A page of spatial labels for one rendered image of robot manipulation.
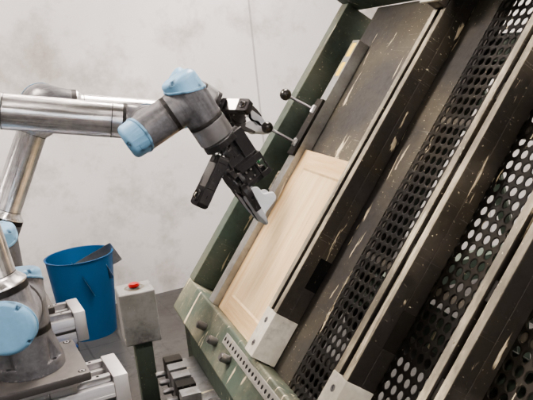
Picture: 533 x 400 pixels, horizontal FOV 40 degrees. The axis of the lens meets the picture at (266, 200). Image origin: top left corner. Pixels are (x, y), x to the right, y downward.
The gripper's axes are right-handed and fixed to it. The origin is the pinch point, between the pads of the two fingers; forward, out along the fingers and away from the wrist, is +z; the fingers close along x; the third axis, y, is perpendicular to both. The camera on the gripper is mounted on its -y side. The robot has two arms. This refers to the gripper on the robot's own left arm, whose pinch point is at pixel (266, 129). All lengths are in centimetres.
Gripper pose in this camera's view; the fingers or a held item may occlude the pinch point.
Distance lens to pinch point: 239.5
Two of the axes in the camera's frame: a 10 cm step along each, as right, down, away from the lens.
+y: -4.6, 1.4, 8.7
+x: -3.5, 8.8, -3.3
